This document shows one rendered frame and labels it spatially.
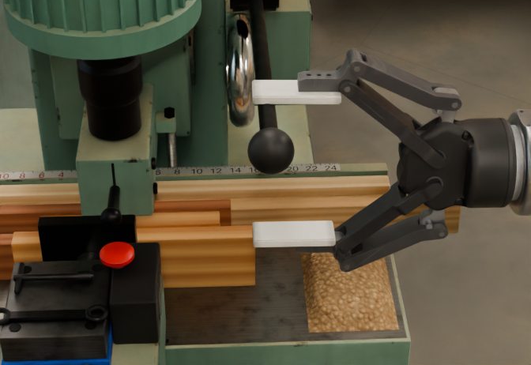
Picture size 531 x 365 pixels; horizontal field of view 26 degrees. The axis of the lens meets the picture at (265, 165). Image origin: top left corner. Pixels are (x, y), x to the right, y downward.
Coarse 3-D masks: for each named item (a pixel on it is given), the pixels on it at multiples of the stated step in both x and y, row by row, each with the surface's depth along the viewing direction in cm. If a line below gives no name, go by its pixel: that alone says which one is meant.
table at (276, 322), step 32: (256, 256) 117; (288, 256) 117; (0, 288) 113; (192, 288) 113; (224, 288) 113; (256, 288) 113; (288, 288) 113; (192, 320) 110; (224, 320) 110; (256, 320) 110; (288, 320) 110; (192, 352) 107; (224, 352) 107; (256, 352) 107; (288, 352) 108; (320, 352) 108; (352, 352) 108; (384, 352) 108
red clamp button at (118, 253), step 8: (104, 248) 99; (112, 248) 99; (120, 248) 99; (128, 248) 99; (104, 256) 98; (112, 256) 98; (120, 256) 98; (128, 256) 98; (104, 264) 98; (112, 264) 98; (120, 264) 98
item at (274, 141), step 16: (240, 0) 117; (256, 0) 112; (272, 0) 117; (256, 16) 108; (256, 32) 104; (256, 48) 101; (256, 64) 98; (272, 112) 90; (272, 128) 85; (256, 144) 84; (272, 144) 84; (288, 144) 84; (256, 160) 84; (272, 160) 84; (288, 160) 84
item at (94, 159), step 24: (144, 96) 117; (144, 120) 113; (96, 144) 110; (120, 144) 110; (144, 144) 110; (96, 168) 108; (120, 168) 109; (144, 168) 109; (96, 192) 110; (120, 192) 110; (144, 192) 110
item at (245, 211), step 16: (240, 208) 117; (256, 208) 117; (272, 208) 117; (288, 208) 117; (304, 208) 117; (320, 208) 117; (336, 208) 118; (352, 208) 118; (416, 208) 118; (448, 208) 118; (240, 224) 118; (336, 224) 119; (448, 224) 119
